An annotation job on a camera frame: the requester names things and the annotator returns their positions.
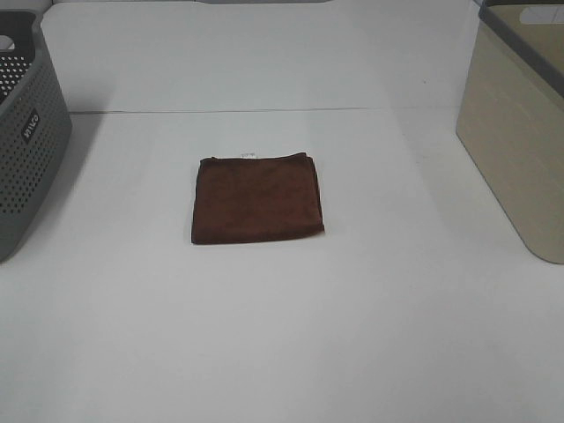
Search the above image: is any brown folded towel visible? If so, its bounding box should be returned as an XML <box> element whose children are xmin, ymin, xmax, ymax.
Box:
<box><xmin>190</xmin><ymin>152</ymin><xmax>324</xmax><ymax>245</ymax></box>

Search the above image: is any beige plastic basket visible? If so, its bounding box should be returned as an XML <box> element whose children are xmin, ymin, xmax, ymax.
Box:
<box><xmin>456</xmin><ymin>1</ymin><xmax>563</xmax><ymax>263</ymax></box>

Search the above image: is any grey perforated plastic basket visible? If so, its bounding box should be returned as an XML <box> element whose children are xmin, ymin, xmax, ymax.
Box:
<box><xmin>1</xmin><ymin>9</ymin><xmax>72</xmax><ymax>261</ymax></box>

